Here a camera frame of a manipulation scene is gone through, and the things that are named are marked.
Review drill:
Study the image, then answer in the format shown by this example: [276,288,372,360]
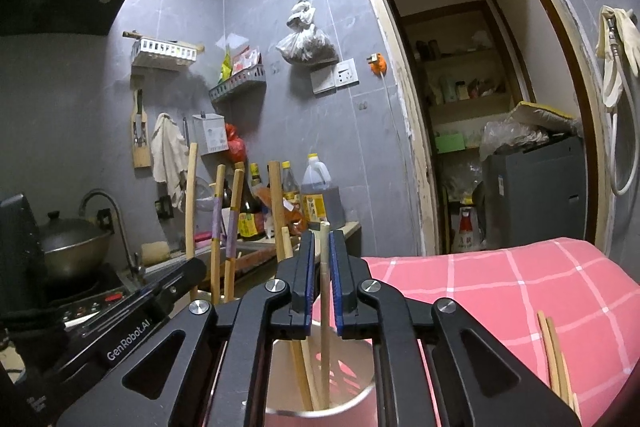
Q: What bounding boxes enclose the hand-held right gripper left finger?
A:
[55,231,317,427]

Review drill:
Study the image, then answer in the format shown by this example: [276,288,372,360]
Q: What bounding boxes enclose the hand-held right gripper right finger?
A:
[329,231,583,427]

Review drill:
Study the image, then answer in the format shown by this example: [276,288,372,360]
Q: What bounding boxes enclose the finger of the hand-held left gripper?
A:
[149,258,209,321]

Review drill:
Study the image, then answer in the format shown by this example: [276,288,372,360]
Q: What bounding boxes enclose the white plastic utensil holder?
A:
[199,291,377,427]

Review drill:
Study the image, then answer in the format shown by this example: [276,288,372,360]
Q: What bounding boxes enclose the yellow sponge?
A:
[141,242,171,264]

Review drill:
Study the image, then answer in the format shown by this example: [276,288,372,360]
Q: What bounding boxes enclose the orange snack packet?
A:
[257,186,307,234]

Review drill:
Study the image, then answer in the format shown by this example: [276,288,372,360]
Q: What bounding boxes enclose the black cooktop stove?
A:
[44,264,134,324]

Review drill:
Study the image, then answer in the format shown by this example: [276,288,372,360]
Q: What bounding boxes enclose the metal kitchen faucet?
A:
[79,189,144,279]

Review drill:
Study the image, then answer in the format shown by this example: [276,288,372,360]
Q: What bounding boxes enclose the large oil jug yellow cap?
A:
[299,152,347,231]

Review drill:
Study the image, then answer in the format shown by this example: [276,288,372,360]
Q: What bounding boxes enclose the sauce bottle yellow cap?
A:
[280,160,301,219]

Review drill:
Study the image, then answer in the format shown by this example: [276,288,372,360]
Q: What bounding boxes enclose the metal wok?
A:
[38,210,112,281]

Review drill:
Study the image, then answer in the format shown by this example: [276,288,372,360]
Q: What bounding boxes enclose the hanging white cloth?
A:
[151,112,190,210]

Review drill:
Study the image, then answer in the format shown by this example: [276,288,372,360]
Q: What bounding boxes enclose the red white bottle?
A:
[451,206,485,253]

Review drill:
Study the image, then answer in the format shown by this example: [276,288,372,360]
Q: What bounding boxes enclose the red plastic bag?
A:
[223,122,247,166]

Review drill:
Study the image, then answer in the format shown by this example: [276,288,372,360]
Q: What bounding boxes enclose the pink checked tablecloth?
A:
[360,236,640,427]

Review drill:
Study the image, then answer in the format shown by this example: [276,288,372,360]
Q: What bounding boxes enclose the green box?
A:
[433,132,467,154]

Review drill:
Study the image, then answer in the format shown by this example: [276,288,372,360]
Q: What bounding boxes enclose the grey cabinet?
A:
[482,134,587,254]

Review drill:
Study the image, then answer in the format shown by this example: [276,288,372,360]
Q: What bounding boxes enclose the crumpled clear plastic bags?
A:
[479,119,552,160]

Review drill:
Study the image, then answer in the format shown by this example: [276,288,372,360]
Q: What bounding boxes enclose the wooden storage shelving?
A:
[399,0,532,154]

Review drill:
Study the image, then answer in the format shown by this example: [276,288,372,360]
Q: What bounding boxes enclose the red snack packet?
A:
[232,46,262,76]

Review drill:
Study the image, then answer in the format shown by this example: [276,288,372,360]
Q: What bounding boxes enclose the hanging clear plastic bag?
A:
[275,0,340,67]

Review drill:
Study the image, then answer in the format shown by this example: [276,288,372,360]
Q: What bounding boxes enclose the yellow edged cushion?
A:
[508,100,584,136]

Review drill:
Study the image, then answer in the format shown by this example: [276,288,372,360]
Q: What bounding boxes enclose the cream rubber gloves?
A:
[599,5,640,110]

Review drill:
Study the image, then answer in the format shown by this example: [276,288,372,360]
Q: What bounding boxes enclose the white wall box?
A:
[192,112,230,154]

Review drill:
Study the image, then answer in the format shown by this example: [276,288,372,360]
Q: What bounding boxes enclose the wooden wall knife block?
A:
[130,89,152,169]

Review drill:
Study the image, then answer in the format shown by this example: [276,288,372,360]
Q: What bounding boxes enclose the grey wall shelf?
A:
[208,64,266,103]

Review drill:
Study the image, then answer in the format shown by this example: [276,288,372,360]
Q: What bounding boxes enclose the pale wooden door frame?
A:
[342,0,614,259]

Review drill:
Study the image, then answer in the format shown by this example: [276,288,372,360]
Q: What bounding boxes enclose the white wall switch socket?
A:
[309,59,360,96]

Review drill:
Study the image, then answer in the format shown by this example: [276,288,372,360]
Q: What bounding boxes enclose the white wall basket rack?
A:
[130,37,197,70]

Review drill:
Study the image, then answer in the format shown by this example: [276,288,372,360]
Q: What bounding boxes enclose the white shower hose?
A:
[607,19,640,197]

